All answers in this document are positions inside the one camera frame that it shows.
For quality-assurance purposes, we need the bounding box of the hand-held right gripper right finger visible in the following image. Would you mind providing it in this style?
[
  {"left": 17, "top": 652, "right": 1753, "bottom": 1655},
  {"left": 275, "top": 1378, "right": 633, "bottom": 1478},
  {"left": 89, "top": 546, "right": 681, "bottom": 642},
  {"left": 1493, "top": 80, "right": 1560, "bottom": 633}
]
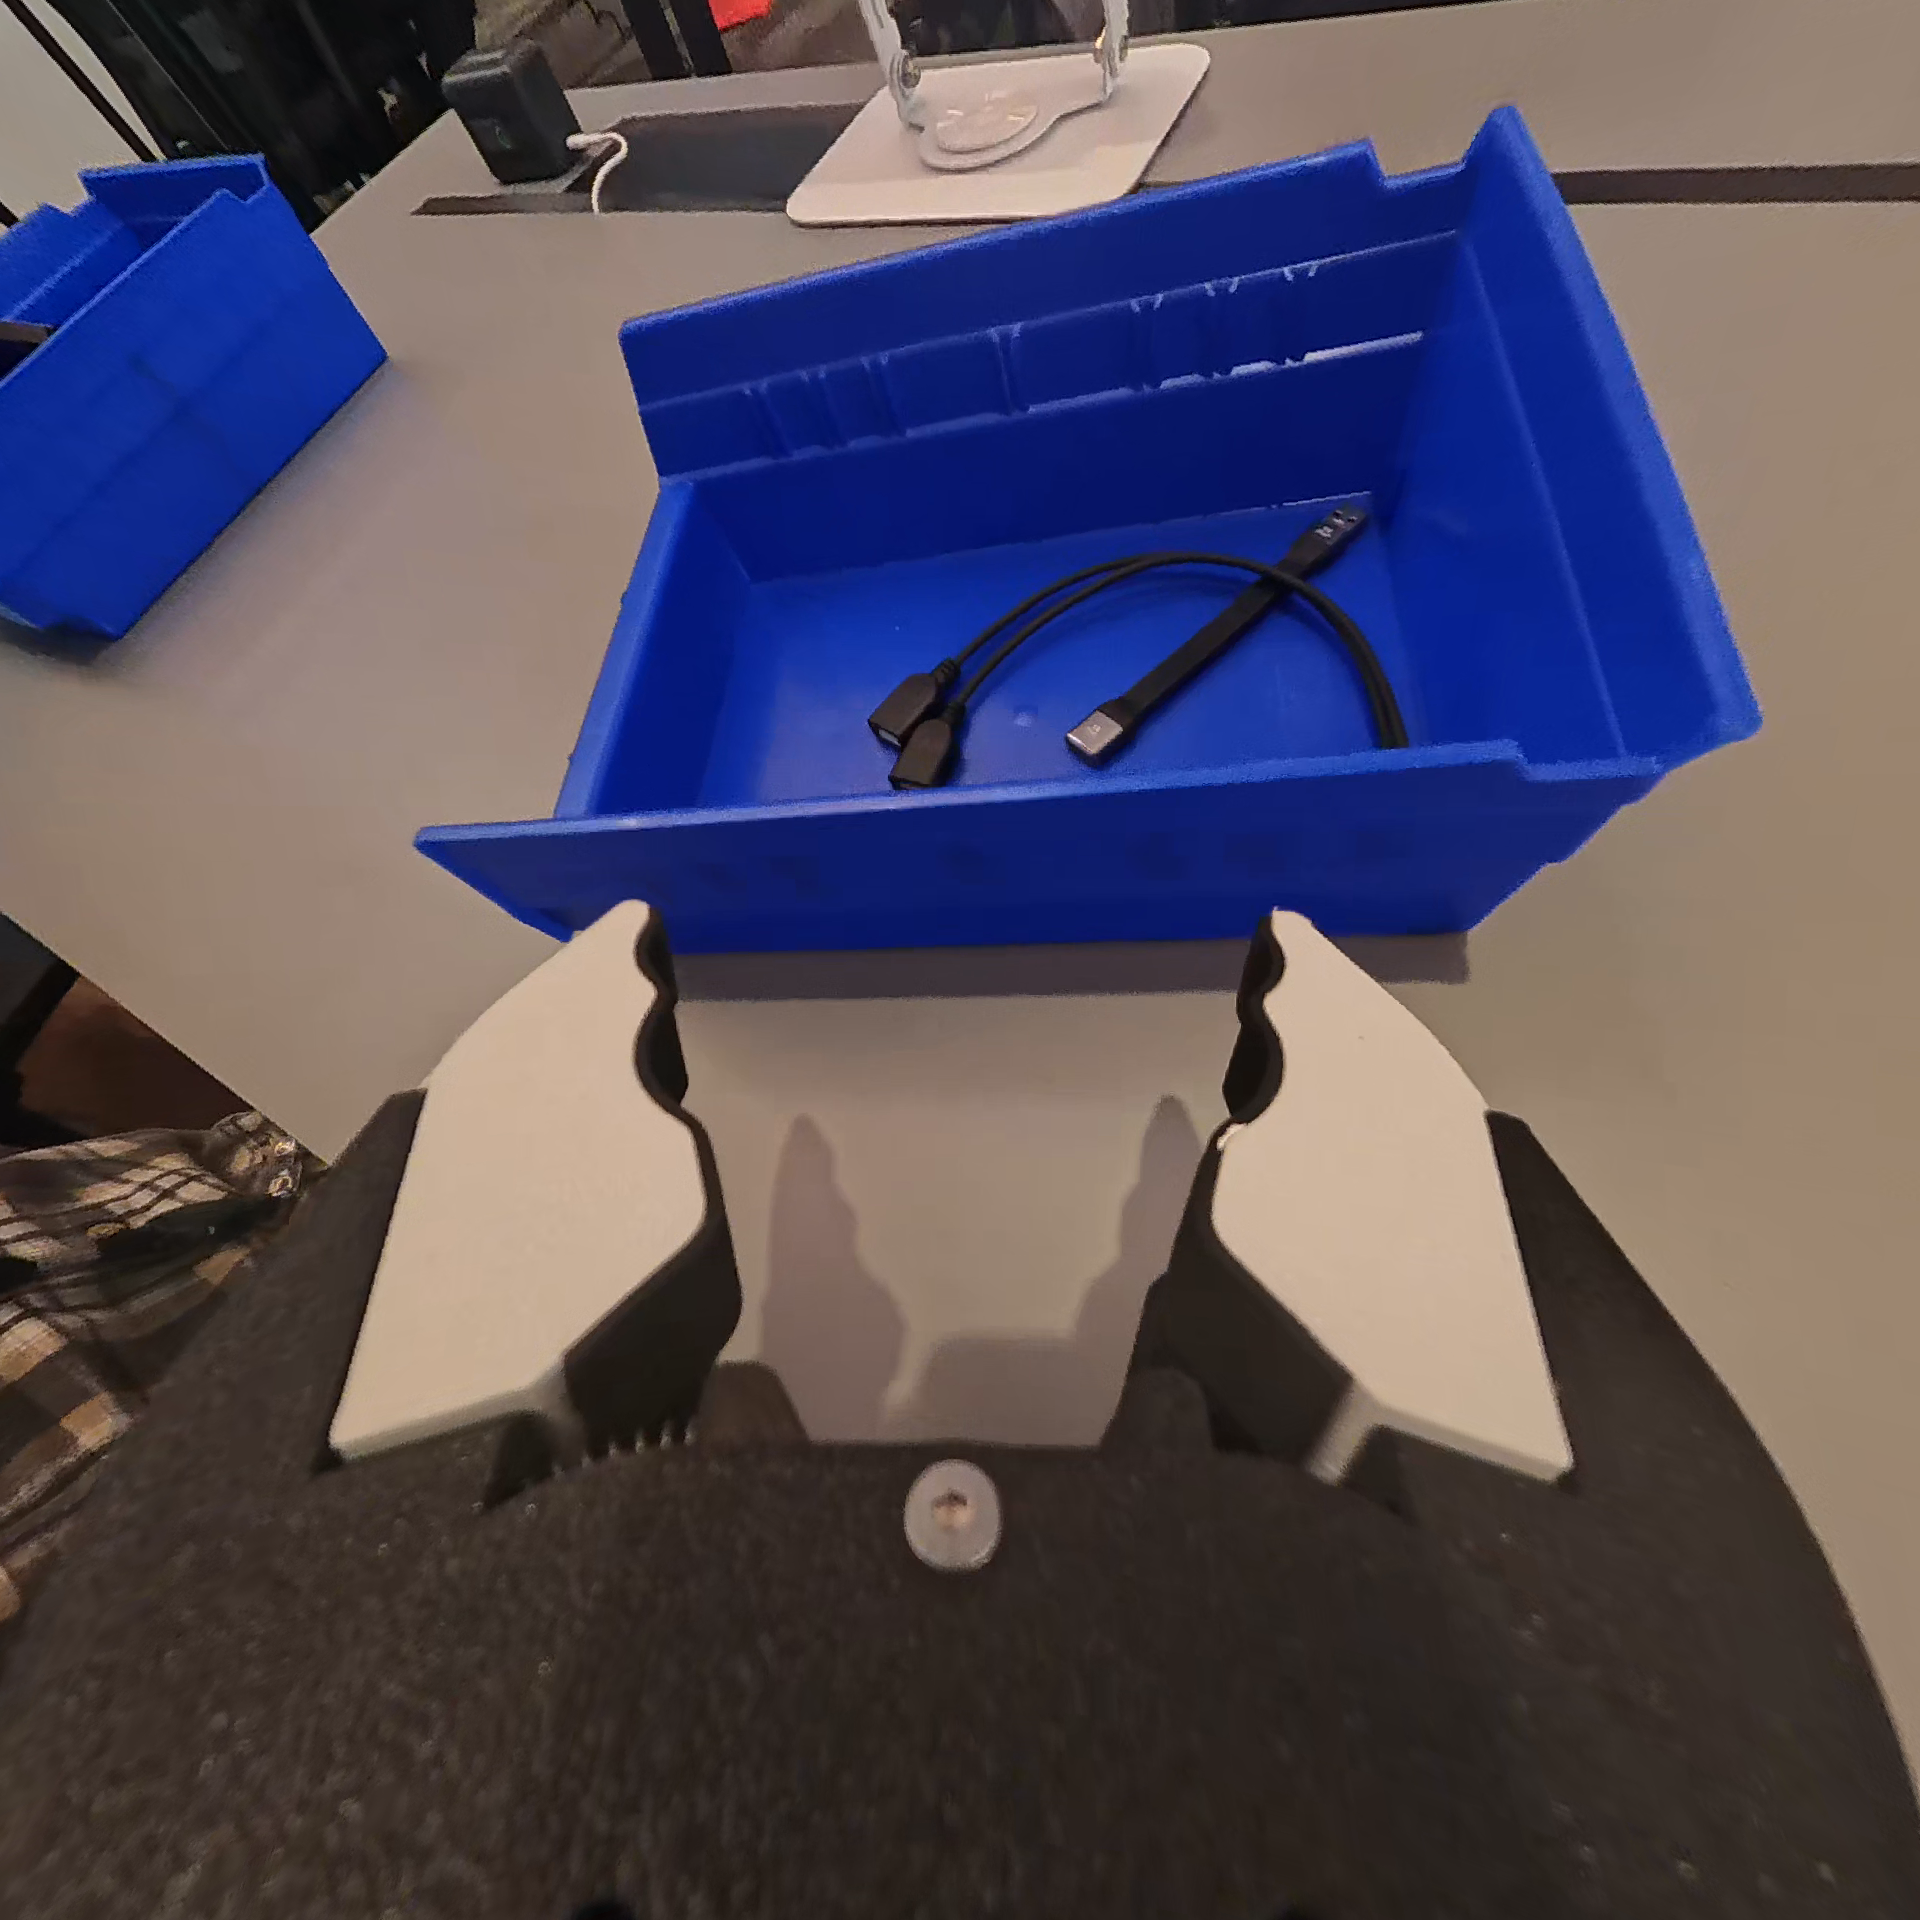
[{"left": 1167, "top": 902, "right": 1576, "bottom": 1489}]

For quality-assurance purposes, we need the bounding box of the blue plastic bin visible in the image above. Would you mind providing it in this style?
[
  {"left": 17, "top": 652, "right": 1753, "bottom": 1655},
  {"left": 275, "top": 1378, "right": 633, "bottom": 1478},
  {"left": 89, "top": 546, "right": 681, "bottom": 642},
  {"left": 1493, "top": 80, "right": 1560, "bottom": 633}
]
[
  {"left": 0, "top": 150, "right": 389, "bottom": 647},
  {"left": 413, "top": 102, "right": 1764, "bottom": 957}
]

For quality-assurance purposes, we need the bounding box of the person's plaid shirt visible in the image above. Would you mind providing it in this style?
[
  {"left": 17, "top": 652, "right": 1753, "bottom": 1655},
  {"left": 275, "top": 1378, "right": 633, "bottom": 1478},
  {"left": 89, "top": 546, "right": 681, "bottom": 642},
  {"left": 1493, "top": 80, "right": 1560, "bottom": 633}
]
[{"left": 0, "top": 1111, "right": 324, "bottom": 1623}]

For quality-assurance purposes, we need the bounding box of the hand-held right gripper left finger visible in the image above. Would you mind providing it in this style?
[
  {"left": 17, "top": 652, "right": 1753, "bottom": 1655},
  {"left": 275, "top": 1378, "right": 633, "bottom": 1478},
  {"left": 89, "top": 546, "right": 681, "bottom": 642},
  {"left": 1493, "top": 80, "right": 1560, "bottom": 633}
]
[{"left": 324, "top": 896, "right": 748, "bottom": 1470}]

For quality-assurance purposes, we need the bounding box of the black power bank with display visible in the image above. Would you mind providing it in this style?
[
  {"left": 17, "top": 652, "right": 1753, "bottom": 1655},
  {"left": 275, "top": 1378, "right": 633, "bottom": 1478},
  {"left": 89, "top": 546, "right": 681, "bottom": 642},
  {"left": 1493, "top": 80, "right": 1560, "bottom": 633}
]
[{"left": 438, "top": 37, "right": 587, "bottom": 185}]

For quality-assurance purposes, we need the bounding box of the black splitter usb cable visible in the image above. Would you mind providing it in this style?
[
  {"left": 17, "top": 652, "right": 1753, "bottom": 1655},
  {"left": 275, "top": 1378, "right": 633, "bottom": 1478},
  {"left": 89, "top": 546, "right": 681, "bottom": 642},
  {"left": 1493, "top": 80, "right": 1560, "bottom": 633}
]
[{"left": 863, "top": 551, "right": 1413, "bottom": 793}]

